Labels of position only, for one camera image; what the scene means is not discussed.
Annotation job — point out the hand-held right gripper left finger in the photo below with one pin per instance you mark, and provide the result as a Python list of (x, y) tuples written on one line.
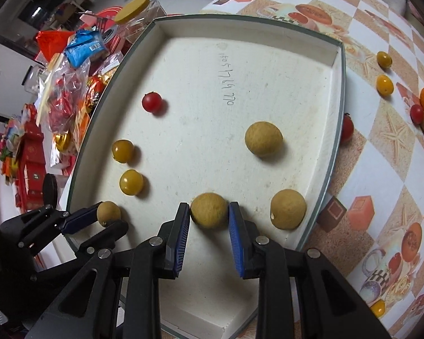
[(182, 240)]

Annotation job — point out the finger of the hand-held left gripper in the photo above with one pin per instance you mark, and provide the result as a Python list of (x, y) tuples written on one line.
[(106, 235), (76, 219)]

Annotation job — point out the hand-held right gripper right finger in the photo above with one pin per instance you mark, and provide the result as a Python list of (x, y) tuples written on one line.
[(236, 243)]

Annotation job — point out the yellow cherry tomato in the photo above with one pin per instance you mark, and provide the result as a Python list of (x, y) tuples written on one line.
[(123, 150), (131, 182), (384, 84), (384, 59), (377, 308)]

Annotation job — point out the red cherry tomato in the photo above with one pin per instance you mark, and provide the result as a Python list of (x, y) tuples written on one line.
[(416, 113), (347, 129), (152, 101)]

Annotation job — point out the white tray with green rim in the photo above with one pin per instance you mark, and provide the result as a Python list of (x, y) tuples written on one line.
[(198, 95)]

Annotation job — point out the red gift box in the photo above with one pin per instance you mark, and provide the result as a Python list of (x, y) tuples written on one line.
[(30, 169)]

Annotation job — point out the gold foil candy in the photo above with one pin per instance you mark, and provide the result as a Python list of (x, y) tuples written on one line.
[(62, 142)]

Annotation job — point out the clear bag of red candies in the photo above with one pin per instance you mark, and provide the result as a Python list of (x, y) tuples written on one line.
[(67, 102)]

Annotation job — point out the clear glass jar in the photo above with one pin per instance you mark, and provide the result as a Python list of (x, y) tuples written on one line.
[(33, 77)]

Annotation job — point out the white cabinet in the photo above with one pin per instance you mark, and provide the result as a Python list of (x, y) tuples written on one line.
[(3, 74)]

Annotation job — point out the blue snack packet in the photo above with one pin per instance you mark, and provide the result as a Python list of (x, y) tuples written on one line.
[(84, 46)]

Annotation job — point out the orange-red snack packet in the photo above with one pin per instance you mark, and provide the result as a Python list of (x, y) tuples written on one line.
[(53, 40)]

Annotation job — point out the red round tin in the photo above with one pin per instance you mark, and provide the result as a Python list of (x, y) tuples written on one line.
[(107, 19)]

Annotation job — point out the yellow-lidded clear jar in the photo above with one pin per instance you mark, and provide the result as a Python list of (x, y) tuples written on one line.
[(132, 9)]

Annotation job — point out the black television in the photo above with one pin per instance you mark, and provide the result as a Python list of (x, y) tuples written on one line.
[(42, 3)]

